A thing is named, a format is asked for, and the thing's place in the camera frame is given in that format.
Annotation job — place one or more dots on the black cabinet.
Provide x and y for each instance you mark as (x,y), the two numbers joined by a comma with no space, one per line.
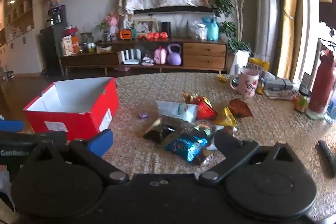
(51,38)

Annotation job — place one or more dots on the brown Oreo bag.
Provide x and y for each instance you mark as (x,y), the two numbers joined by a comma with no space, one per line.
(239,108)

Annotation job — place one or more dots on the photo frame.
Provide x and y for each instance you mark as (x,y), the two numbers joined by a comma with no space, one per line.
(144,26)

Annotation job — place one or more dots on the yellow biscuit bag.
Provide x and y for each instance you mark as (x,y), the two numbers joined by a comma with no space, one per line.
(258,64)

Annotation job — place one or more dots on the red cardboard box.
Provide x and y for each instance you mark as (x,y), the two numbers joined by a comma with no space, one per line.
(81,108)

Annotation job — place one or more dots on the green orange snack packet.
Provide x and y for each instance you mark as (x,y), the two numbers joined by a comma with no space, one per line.
(202,130)

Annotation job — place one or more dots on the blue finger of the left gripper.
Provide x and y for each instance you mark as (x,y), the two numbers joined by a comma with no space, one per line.
(11,125)

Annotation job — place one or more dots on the grey box on table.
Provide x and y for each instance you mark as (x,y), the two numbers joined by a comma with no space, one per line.
(278,84)

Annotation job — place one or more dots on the clear plastic bag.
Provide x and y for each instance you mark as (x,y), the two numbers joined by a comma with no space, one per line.
(197,31)

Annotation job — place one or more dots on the teal spray bottle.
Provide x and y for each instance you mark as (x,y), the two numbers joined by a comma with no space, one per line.
(212,28)

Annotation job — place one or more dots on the purple kettlebell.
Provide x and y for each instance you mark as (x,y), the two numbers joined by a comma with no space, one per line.
(174,56)

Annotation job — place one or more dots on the pink mug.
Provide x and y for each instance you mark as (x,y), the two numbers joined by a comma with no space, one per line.
(247,82)

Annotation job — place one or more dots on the small purple candy packet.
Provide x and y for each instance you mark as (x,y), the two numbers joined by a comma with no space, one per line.
(143,115)

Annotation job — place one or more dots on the small glass jar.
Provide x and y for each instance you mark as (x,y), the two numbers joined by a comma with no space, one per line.
(302,102)

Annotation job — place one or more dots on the wooden TV cabinet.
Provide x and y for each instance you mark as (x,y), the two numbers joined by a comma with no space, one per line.
(196,55)

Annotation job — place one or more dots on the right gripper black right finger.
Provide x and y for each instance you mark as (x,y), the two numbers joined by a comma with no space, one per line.
(237,154)

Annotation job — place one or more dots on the yellow snack wrapper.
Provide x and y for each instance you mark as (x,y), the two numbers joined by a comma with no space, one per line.
(226,119)

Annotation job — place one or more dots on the orange tissue box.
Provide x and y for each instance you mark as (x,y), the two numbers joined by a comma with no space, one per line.
(125,34)

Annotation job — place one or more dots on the black snack packet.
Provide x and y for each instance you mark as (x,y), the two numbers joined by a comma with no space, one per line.
(159,133)

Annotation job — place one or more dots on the black speaker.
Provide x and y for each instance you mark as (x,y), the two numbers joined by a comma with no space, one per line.
(166,27)

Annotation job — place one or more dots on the blue snack packet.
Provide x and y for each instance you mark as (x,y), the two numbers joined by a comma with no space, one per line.
(187,146)

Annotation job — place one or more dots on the red apples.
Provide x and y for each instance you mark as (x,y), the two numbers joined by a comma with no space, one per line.
(153,36)

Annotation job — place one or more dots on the potted green plant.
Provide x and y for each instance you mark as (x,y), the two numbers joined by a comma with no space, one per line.
(231,29)

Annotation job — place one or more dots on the white snack bag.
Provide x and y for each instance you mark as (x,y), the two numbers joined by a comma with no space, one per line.
(182,111)

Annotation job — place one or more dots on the red gold snack bag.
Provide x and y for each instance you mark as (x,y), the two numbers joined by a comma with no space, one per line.
(205,109)

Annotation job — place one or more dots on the white router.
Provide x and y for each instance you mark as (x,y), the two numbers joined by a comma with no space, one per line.
(131,57)

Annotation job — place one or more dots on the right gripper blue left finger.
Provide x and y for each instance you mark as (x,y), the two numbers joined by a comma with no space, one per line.
(100,143)

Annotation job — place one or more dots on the red water bottle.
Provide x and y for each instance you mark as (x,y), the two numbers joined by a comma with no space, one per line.
(324,82)

